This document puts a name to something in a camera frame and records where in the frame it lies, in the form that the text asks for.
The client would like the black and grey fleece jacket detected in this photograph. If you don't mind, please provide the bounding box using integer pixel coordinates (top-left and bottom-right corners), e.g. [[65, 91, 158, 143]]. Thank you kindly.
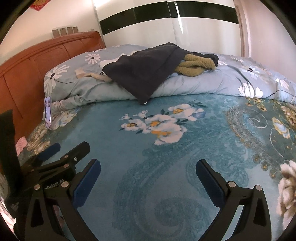
[[102, 42, 219, 106]]

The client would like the teal floral blanket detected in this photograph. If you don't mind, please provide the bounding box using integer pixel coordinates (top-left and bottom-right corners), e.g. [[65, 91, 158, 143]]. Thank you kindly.
[[17, 94, 296, 241]]

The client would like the pinkish door frame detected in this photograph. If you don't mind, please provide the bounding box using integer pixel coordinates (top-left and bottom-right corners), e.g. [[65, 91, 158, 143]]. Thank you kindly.
[[233, 0, 250, 58]]

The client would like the light blue floral quilt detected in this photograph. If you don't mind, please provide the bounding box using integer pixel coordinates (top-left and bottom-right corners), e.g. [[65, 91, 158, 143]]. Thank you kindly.
[[43, 44, 296, 109]]

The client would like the orange wooden headboard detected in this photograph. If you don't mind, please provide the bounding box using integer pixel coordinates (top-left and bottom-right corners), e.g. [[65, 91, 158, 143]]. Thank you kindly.
[[0, 31, 107, 144]]

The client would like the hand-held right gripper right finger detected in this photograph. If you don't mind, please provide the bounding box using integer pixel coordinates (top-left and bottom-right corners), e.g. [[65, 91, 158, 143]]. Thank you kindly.
[[195, 159, 272, 241]]

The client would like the white garment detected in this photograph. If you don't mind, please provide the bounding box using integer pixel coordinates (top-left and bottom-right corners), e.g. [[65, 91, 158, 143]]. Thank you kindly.
[[99, 50, 137, 75]]

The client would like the white wardrobe with black stripe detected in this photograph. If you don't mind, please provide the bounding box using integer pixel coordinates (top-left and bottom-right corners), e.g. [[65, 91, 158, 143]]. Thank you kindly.
[[92, 0, 245, 57]]

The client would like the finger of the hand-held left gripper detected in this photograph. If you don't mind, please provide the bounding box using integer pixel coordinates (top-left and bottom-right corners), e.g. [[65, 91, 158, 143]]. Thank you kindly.
[[35, 142, 90, 183], [20, 143, 61, 172]]

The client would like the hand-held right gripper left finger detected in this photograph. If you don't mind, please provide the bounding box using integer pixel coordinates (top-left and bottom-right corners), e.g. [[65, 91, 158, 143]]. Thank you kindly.
[[24, 159, 102, 241]]

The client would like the olive green knit sweater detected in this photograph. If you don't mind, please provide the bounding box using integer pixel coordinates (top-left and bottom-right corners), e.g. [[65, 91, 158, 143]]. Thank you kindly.
[[174, 53, 216, 77]]

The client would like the pink cloth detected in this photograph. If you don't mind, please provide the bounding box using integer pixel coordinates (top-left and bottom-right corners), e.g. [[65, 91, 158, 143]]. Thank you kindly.
[[15, 137, 28, 154]]

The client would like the smartphone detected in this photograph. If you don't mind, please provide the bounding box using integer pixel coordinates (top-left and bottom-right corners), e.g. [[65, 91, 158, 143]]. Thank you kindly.
[[43, 96, 53, 129]]

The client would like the red wall decoration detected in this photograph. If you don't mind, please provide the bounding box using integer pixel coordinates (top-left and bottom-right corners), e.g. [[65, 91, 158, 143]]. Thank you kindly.
[[30, 0, 50, 11]]

